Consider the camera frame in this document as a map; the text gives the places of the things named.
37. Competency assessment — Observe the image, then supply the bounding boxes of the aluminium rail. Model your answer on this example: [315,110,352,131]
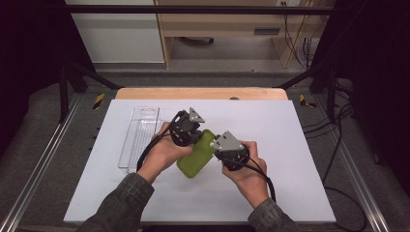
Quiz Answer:
[0,93,81,232]
[313,96,391,232]

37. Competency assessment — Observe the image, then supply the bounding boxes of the person's right hand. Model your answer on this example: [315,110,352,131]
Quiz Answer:
[221,140,271,210]

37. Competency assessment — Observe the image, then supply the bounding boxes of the black horizontal frame bar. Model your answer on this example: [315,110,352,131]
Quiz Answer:
[64,4,342,15]

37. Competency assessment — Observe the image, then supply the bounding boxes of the black metal stand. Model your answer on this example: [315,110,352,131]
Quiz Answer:
[274,61,337,122]
[58,59,124,124]

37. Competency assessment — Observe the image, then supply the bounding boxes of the black desk cable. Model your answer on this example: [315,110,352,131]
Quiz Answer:
[283,3,308,68]

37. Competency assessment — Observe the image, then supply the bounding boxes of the light wooden desk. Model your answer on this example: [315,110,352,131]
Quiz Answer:
[154,0,327,70]

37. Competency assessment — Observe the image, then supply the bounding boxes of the left hand-held gripper cable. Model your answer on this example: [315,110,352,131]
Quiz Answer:
[135,110,186,172]

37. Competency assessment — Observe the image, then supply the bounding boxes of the white power socket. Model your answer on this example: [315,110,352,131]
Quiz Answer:
[277,0,301,8]

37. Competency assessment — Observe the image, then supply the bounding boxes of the right hand-held gripper cable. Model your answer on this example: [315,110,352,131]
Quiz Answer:
[221,156,278,203]

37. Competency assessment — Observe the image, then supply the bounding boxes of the green phone case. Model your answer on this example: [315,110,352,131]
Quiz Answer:
[176,129,218,179]

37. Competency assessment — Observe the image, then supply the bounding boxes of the person's left hand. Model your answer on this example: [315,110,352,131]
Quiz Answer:
[136,121,194,185]

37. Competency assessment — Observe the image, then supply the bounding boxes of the wooden table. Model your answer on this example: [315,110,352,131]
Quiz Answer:
[115,86,289,101]

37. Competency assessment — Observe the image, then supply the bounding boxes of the white table sheet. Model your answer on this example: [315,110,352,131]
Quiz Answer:
[63,99,337,223]

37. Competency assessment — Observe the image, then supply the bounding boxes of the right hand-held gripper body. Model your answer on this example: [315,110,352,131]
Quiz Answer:
[211,130,250,172]

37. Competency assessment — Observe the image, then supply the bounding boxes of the black floor cables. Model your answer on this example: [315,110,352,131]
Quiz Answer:
[303,102,368,232]

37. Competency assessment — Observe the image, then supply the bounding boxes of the clear plastic tray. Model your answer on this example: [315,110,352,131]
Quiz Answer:
[117,105,165,174]

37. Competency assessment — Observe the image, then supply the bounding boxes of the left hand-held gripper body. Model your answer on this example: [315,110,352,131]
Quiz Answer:
[168,106,206,148]

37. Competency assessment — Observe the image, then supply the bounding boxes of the yellow black tape piece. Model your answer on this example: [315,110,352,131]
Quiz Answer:
[93,93,105,110]
[299,94,317,108]

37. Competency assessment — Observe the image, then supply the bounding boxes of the black curtain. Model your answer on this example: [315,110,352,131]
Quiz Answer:
[312,0,410,188]
[0,0,95,156]

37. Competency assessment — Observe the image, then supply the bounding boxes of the hand-held gripper cable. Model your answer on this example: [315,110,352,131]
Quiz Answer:
[221,156,278,203]
[135,110,186,172]

